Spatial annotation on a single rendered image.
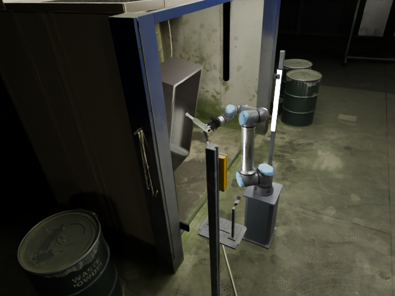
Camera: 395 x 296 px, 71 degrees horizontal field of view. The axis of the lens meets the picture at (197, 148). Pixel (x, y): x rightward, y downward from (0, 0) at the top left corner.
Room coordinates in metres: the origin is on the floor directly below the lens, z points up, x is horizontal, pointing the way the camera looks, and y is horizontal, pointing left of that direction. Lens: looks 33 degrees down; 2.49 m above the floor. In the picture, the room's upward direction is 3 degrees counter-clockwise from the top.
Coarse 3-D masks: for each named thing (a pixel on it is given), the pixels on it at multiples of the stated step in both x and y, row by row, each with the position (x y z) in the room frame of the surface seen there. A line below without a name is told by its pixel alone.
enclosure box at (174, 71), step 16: (160, 64) 2.77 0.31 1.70; (176, 64) 2.82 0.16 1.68; (192, 64) 2.87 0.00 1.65; (176, 80) 2.44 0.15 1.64; (192, 80) 2.92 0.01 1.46; (176, 96) 3.03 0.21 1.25; (192, 96) 2.93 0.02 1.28; (176, 112) 3.04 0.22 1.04; (192, 112) 2.94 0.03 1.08; (176, 128) 3.05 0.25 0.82; (192, 128) 2.92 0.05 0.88; (176, 144) 3.06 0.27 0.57; (176, 160) 2.83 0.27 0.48
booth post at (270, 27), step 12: (276, 0) 4.09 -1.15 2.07; (264, 12) 4.16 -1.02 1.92; (276, 12) 4.09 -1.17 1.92; (264, 24) 4.16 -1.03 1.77; (276, 24) 4.14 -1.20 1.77; (264, 36) 4.15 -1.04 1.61; (276, 36) 4.20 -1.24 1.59; (264, 48) 4.14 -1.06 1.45; (264, 60) 4.14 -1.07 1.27; (264, 72) 4.13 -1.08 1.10; (264, 84) 4.12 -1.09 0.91; (264, 96) 4.11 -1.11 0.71; (264, 132) 4.09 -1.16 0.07
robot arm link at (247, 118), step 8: (248, 112) 2.02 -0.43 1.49; (256, 112) 2.02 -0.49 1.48; (240, 120) 2.03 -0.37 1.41; (248, 120) 1.98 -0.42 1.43; (256, 120) 1.99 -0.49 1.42; (248, 128) 1.98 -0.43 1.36; (248, 136) 1.98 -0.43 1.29; (248, 144) 1.97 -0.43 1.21; (248, 152) 1.96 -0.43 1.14; (248, 160) 1.96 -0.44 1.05; (240, 168) 2.01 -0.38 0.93; (248, 168) 1.95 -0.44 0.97; (240, 176) 1.95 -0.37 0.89; (248, 176) 1.93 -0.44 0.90; (256, 176) 1.95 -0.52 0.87; (240, 184) 1.91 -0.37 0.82; (248, 184) 1.92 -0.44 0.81; (256, 184) 1.94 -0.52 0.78
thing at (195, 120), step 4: (188, 116) 2.76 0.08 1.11; (196, 120) 2.59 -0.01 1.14; (196, 124) 2.57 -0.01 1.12; (200, 124) 2.51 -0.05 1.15; (204, 124) 2.49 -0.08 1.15; (204, 128) 2.42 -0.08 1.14; (208, 128) 2.40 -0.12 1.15; (204, 132) 2.48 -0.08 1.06; (208, 132) 2.39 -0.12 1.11; (204, 136) 2.51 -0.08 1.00; (208, 140) 2.50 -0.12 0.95
